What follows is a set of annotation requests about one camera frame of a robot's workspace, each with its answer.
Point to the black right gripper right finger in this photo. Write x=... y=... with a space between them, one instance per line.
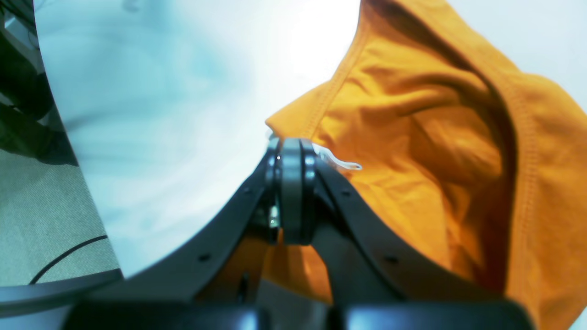
x=366 y=262

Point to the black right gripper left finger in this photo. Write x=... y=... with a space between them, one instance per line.
x=223 y=263

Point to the orange T-shirt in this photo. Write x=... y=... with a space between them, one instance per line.
x=473 y=162

